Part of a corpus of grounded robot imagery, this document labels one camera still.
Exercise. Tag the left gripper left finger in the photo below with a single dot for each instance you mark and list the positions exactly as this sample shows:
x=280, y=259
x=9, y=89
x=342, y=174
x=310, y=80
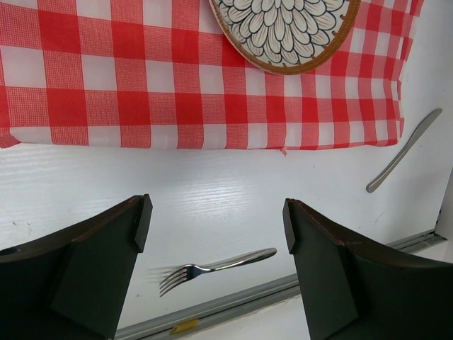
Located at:
x=72, y=284

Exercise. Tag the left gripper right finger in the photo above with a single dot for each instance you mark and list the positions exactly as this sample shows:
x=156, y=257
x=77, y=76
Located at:
x=356, y=288

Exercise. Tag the silver knife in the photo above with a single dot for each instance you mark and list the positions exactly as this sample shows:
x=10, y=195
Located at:
x=373, y=185

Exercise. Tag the red white checkered cloth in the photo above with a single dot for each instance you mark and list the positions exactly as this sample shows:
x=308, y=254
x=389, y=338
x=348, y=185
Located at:
x=162, y=75

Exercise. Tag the floral patterned plate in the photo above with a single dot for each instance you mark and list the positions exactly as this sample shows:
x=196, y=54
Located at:
x=286, y=37

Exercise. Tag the silver fork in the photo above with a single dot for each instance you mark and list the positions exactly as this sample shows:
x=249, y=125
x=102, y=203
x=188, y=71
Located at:
x=190, y=271

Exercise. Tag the aluminium rail front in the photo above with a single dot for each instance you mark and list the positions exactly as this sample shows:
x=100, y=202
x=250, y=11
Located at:
x=247, y=301

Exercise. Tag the yellow tag on rail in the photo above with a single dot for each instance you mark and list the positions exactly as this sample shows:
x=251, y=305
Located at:
x=184, y=326

